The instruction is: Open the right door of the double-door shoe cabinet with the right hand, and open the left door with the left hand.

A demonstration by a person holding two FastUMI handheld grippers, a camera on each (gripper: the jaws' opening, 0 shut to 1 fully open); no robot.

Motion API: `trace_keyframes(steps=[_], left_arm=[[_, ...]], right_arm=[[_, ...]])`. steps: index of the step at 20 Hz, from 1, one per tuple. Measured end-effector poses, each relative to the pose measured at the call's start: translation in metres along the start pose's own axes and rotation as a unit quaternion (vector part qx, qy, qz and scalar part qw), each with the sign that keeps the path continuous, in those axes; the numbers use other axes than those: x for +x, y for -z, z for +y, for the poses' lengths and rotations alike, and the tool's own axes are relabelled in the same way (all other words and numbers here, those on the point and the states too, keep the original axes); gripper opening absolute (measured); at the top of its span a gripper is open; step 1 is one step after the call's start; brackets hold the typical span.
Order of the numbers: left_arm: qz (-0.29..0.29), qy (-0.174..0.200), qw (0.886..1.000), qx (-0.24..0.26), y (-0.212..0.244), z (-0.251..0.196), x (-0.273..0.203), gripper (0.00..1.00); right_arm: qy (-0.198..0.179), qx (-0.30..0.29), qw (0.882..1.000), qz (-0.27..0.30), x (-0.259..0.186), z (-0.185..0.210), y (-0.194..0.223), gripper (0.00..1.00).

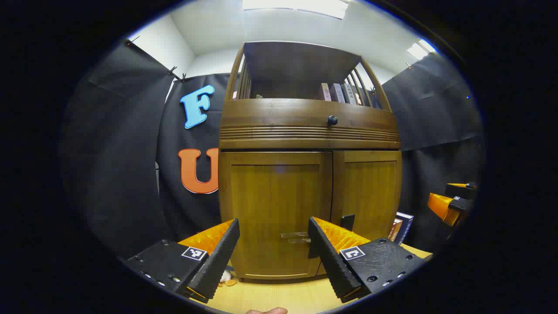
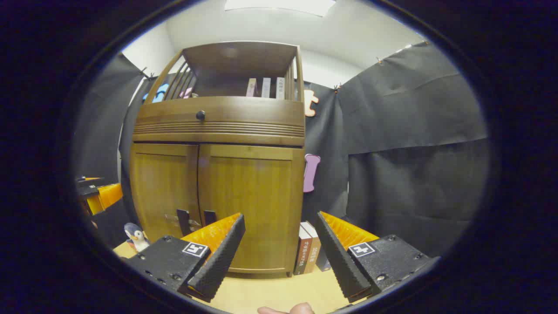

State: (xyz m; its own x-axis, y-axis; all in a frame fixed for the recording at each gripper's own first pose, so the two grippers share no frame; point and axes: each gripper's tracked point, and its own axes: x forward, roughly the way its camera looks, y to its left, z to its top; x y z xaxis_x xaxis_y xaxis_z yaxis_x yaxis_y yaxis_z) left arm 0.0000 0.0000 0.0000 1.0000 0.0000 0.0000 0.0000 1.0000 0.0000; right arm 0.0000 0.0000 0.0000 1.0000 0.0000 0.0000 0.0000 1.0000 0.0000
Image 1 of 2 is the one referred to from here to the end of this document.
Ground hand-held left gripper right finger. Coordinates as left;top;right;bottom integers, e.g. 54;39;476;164
308;217;428;304

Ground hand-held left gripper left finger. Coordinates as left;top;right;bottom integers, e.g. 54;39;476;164
124;218;241;304

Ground wooden cabinet door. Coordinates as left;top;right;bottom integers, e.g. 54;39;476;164
219;151;333;280
330;150;402;246

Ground wooden double-door shoe cabinet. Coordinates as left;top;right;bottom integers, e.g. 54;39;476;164
218;41;403;280

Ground dark blue book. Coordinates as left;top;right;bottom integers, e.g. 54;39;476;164
395;212;415;246

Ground small ceiling light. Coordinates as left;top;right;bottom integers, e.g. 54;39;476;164
408;39;438;61

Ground black backdrop cloth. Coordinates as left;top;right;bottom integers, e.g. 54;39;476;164
61;39;484;262

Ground wooden drawer with black knob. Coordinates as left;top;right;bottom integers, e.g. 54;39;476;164
220;98;400;131

